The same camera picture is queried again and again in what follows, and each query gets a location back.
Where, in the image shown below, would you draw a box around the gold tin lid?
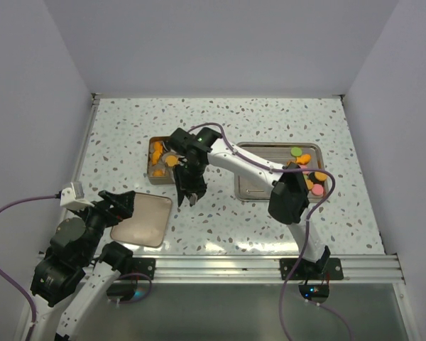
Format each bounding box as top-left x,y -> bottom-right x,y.
110,193 -> 173,248

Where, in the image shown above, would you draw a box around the aluminium rail frame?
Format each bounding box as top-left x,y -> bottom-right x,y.
135,255 -> 405,284

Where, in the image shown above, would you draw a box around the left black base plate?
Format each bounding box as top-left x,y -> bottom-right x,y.
121,257 -> 156,281

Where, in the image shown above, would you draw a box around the green macaron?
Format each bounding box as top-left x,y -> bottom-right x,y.
290,147 -> 302,158

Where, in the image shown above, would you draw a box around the gold cookie tin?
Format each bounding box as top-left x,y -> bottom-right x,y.
147,136 -> 179,185

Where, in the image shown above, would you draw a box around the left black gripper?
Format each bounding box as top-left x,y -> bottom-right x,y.
70,189 -> 135,263

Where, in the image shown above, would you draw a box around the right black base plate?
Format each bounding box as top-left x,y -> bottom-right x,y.
279,257 -> 344,281

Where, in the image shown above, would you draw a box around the metal tongs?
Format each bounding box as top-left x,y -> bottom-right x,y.
189,194 -> 198,207

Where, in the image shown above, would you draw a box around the silver metal tray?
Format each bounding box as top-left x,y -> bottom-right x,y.
234,142 -> 324,201

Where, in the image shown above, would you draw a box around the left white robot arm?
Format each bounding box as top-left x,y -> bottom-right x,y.
26,187 -> 136,340

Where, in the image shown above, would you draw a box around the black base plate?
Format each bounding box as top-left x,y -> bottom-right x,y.
121,257 -> 156,281
279,257 -> 344,281

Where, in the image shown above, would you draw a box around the pink macaron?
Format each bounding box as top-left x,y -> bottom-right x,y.
311,184 -> 324,197

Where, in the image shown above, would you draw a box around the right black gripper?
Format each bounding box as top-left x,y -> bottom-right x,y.
174,160 -> 207,205

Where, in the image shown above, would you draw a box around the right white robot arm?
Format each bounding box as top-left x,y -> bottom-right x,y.
166,127 -> 331,279

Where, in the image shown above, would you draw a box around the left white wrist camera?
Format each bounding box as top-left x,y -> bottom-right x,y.
60,181 -> 93,211

